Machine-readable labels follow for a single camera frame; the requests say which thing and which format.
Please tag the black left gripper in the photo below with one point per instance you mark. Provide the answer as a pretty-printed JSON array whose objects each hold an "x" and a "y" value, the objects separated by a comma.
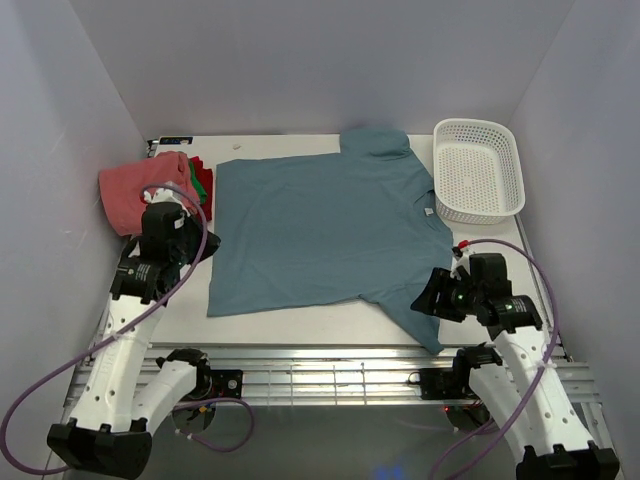
[{"x": 211, "y": 242}]

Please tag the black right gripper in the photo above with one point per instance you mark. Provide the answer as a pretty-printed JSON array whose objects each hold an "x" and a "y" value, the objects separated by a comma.
[{"x": 440, "y": 281}]

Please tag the blue t shirt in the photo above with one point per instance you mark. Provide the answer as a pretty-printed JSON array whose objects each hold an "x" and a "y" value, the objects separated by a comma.
[{"x": 322, "y": 229}]

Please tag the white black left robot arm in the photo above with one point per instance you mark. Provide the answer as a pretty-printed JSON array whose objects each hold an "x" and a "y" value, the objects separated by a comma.
[{"x": 109, "y": 431}]

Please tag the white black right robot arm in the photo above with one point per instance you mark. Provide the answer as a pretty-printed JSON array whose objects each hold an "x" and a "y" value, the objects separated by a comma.
[{"x": 513, "y": 376}]

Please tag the green folded t shirt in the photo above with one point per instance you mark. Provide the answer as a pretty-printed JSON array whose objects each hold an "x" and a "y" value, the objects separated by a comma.
[{"x": 197, "y": 178}]

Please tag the pink folded t shirt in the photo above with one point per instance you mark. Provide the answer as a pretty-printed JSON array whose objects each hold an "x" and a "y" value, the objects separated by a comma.
[{"x": 121, "y": 188}]

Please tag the dark red folded t shirt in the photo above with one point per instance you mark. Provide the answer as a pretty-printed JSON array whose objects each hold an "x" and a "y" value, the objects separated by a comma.
[{"x": 209, "y": 184}]

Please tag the blue label sticker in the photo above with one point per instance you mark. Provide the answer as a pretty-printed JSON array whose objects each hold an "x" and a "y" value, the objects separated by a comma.
[{"x": 176, "y": 140}]

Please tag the white perforated plastic basket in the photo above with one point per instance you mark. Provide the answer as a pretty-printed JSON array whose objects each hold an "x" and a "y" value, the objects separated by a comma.
[{"x": 477, "y": 172}]

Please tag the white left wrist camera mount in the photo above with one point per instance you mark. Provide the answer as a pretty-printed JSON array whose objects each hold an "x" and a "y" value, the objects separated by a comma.
[{"x": 167, "y": 193}]

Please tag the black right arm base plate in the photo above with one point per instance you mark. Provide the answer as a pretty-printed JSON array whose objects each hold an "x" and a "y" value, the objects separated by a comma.
[{"x": 442, "y": 384}]

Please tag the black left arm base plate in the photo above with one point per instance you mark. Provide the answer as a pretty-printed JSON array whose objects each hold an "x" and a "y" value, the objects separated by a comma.
[{"x": 225, "y": 383}]

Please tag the aluminium table front rail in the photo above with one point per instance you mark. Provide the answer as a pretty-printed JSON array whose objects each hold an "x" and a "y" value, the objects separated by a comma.
[{"x": 328, "y": 376}]

